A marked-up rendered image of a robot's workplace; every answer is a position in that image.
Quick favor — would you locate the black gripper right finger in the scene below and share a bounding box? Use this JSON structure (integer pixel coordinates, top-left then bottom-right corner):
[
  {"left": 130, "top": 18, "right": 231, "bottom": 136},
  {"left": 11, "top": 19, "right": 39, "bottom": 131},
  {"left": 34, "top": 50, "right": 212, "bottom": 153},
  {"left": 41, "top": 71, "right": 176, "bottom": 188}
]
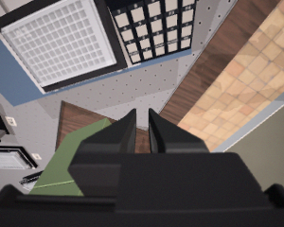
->
[{"left": 149, "top": 108, "right": 210, "bottom": 153}]

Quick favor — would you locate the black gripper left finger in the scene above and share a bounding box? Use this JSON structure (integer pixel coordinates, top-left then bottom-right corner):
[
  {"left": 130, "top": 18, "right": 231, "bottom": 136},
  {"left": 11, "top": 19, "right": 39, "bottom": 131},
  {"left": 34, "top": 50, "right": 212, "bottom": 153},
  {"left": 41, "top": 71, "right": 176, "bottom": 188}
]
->
[{"left": 75, "top": 109, "right": 136, "bottom": 154}]

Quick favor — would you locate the white microplate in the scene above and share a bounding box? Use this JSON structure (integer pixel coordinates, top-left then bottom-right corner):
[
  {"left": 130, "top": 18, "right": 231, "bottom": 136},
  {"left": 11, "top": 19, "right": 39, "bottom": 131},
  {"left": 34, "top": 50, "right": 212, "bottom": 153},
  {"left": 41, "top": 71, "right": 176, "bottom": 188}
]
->
[
  {"left": 1, "top": 0, "right": 116, "bottom": 87},
  {"left": 0, "top": 152, "right": 28, "bottom": 169},
  {"left": 23, "top": 181, "right": 37, "bottom": 191}
]

